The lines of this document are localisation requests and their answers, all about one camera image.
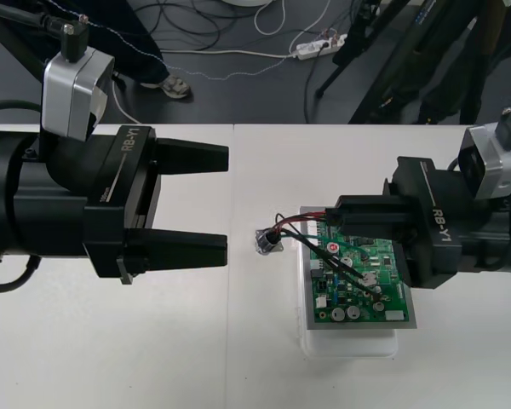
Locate black tripod with blue label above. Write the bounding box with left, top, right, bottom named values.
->
left=348, top=0, right=478, bottom=124

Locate left arm wrist camera box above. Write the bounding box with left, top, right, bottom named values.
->
left=41, top=23, right=114, bottom=142

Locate green circuit board grey frame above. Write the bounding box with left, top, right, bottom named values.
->
left=300, top=206, right=419, bottom=332

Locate arm wrist camera box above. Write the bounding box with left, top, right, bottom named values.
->
left=41, top=23, right=114, bottom=142
left=456, top=107, right=511, bottom=201

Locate red black green cable bundle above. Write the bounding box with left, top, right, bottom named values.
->
left=254, top=207, right=384, bottom=304

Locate person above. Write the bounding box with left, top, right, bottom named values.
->
left=84, top=0, right=192, bottom=100
left=416, top=0, right=511, bottom=125

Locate right arm wrist camera box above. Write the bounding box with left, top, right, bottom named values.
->
left=456, top=107, right=511, bottom=201

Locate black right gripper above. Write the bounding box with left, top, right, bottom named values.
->
left=335, top=155, right=476, bottom=291

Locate white power strip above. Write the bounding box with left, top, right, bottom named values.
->
left=296, top=33, right=349, bottom=60

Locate thick white floor cable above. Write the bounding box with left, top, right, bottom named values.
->
left=110, top=46, right=301, bottom=125

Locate white round base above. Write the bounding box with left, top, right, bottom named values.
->
left=221, top=0, right=278, bottom=8

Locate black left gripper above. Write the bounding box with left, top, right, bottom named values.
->
left=83, top=124, right=231, bottom=286

